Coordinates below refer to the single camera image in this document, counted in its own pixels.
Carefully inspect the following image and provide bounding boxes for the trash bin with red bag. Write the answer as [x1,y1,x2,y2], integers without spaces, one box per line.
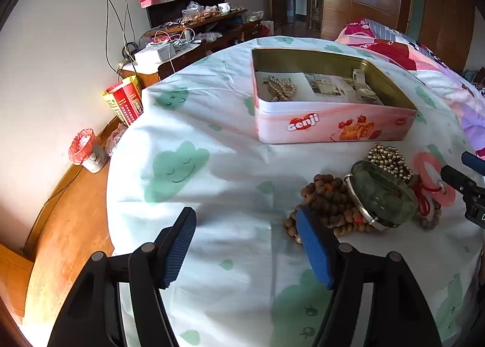
[69,129,108,173]

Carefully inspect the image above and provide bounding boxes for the clear plastic bag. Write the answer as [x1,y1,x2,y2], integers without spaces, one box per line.
[104,123,129,158]

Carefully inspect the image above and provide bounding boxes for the pink patchwork quilt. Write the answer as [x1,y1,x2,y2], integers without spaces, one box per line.
[335,18,485,160]

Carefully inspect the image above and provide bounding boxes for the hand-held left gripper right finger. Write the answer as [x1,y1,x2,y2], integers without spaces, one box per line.
[296,206,442,347]

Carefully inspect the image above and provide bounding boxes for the white cardboard box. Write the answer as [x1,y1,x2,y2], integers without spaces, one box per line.
[133,44,176,67]

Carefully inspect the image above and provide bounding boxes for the white charger cables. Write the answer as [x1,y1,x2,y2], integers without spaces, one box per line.
[152,29,198,46]

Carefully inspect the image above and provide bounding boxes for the brown wooden bead bracelet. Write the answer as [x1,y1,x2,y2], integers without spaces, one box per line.
[283,173,376,245]

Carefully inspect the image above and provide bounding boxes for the black wall cables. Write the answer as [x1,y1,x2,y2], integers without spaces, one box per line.
[106,0,137,71]

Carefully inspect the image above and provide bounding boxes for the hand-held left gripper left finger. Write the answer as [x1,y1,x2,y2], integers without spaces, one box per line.
[47,207,197,347]

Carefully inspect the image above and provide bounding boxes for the red cord pendant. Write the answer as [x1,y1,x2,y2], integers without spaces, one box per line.
[411,180,446,217]

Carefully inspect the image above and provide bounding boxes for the pearl hair clip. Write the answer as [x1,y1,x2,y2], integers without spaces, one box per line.
[263,75,298,103]

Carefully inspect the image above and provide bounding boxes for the wooden wardrobe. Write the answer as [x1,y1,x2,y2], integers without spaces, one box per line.
[321,0,478,71]

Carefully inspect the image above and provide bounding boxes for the pink bangle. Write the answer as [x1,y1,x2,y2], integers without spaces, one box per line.
[414,152,457,208]

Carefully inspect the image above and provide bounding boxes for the red yellow carton box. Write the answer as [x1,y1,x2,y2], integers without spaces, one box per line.
[102,76,144,126]

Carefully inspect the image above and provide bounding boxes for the pink tin box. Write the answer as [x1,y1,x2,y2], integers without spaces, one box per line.
[250,47,418,144]

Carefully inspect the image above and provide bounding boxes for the plastic bag of snacks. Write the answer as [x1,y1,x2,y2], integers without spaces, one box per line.
[182,1,201,23]

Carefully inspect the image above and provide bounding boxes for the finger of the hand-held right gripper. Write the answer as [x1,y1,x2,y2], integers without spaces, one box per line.
[461,152,485,177]
[440,165,477,196]

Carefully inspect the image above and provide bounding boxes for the green jade bangle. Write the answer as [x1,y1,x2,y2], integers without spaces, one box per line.
[350,160,418,227]

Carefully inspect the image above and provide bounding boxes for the metal bead bracelet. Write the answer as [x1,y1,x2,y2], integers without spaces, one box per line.
[368,143,414,184]

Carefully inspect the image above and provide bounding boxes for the wooden television cabinet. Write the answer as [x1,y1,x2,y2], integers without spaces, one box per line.
[119,9,271,88]

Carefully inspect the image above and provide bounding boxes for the cloud print tablecloth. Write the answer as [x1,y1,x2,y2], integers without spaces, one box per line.
[106,35,485,347]

